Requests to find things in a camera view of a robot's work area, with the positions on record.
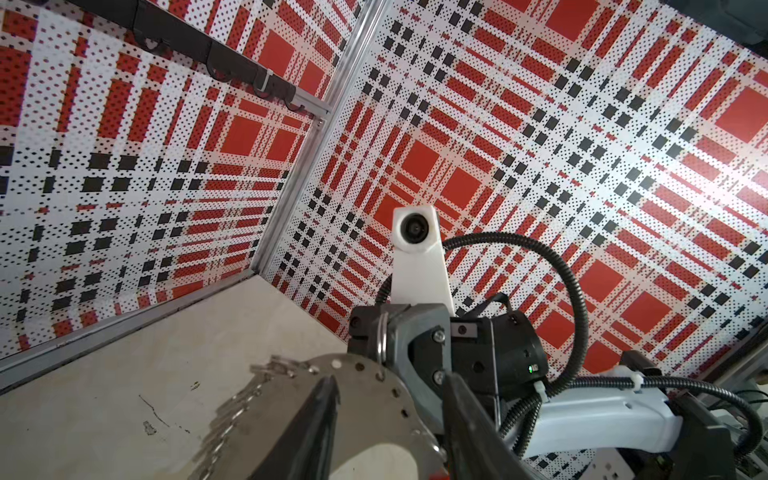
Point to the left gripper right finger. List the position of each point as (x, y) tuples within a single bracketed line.
[(474, 448)]

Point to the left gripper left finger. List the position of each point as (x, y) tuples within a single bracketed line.
[(304, 450)]

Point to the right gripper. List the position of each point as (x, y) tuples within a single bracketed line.
[(500, 358)]

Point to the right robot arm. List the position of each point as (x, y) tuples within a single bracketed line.
[(701, 428)]

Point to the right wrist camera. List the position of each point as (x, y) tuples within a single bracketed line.
[(419, 274)]

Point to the black wall hook rail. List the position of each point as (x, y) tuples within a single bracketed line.
[(158, 31)]

